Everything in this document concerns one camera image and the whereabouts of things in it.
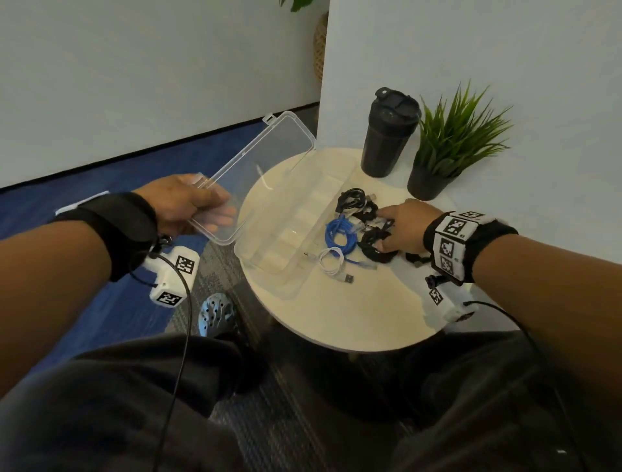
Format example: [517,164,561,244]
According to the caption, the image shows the long black cable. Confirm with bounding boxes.
[357,227,400,265]

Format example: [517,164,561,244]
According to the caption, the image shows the long white cable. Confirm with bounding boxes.
[305,246,354,285]

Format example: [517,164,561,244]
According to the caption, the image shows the blue patterned shoe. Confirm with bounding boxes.
[196,293,239,339]

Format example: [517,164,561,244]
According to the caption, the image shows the person's left hand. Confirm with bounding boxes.
[133,174,238,238]

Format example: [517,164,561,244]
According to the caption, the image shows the person's left forearm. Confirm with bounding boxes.
[0,221,113,399]

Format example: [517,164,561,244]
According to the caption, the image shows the person's right hand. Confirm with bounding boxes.
[375,198,444,255]

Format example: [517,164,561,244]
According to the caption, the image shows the round white table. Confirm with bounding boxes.
[236,147,457,353]

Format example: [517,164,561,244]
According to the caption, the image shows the black marker wristband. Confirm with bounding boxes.
[422,210,520,287]
[48,191,160,283]

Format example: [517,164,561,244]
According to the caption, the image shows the large leafy green plant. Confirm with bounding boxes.
[279,0,330,84]

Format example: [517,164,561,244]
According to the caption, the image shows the thin cream cable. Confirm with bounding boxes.
[349,193,395,233]

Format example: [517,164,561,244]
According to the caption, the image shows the person's right forearm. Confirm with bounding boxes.
[471,235,622,429]

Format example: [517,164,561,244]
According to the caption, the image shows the person's dark trousers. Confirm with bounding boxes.
[0,330,622,472]

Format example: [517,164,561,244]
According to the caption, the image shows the small potted grass plant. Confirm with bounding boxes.
[407,81,514,202]

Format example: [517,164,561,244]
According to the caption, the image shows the blue network cable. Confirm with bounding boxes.
[324,216,378,271]

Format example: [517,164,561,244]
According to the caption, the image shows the clear plastic storage bin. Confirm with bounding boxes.
[188,110,375,298]

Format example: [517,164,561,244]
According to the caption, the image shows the black tumbler with lid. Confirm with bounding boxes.
[360,86,422,178]

